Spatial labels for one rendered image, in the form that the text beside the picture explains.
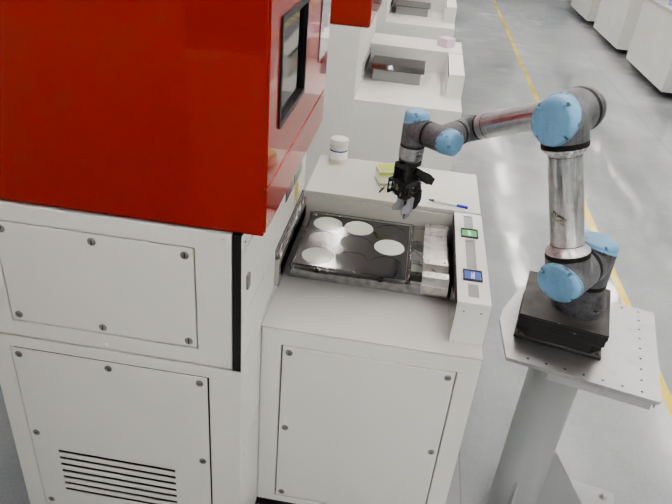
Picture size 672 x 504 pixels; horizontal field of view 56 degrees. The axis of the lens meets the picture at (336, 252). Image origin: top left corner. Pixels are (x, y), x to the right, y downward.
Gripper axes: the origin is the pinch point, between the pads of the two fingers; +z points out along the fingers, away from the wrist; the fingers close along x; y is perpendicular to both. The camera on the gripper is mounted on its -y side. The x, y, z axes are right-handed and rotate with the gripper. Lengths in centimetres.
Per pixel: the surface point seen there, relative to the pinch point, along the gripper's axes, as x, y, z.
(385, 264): 6.4, 15.4, 10.0
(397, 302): 15.7, 18.7, 18.0
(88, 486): -28, 104, 75
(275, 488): 2, 53, 88
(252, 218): 13, 73, -27
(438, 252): 10.2, -7.2, 12.0
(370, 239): -7.1, 7.9, 9.9
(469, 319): 40.8, 18.8, 9.5
